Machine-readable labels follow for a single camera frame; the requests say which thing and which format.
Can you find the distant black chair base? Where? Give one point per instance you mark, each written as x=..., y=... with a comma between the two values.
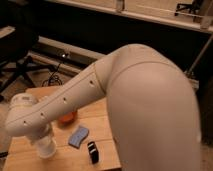
x=193, y=7

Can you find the red bowl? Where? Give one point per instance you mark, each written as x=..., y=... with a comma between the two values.
x=68, y=118

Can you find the blue sponge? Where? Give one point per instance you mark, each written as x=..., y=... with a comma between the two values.
x=78, y=136

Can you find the black office chair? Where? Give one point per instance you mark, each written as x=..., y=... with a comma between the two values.
x=13, y=56

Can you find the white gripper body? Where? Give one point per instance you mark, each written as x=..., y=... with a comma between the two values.
x=40, y=133

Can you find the white ceramic cup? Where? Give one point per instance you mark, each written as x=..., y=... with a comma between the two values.
x=46, y=147

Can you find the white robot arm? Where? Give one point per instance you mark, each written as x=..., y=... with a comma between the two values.
x=151, y=105

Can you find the black eraser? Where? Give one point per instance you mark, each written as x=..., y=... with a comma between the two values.
x=93, y=152

